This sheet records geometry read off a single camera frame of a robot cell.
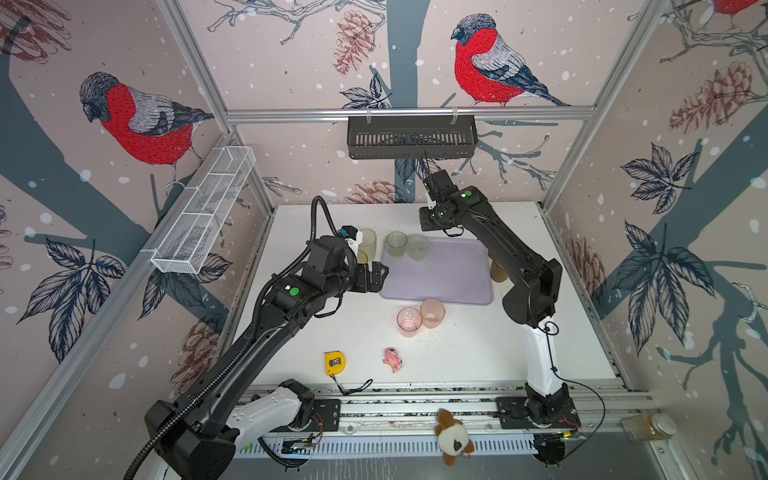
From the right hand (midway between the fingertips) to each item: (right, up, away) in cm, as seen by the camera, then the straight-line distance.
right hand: (424, 224), depth 91 cm
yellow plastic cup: (-20, -11, +7) cm, 24 cm away
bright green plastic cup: (-9, -7, +16) cm, 19 cm away
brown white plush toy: (+4, -51, -22) cm, 56 cm away
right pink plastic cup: (+2, -28, -1) cm, 28 cm away
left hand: (-15, -11, -20) cm, 27 cm away
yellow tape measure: (-26, -38, -11) cm, 47 cm away
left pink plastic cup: (-5, -30, -2) cm, 30 cm away
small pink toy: (-10, -38, -10) cm, 40 cm away
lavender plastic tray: (+13, -16, +10) cm, 22 cm away
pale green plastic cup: (-1, -7, +11) cm, 13 cm away
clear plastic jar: (+48, -47, -25) cm, 71 cm away
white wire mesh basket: (-62, +4, -12) cm, 63 cm away
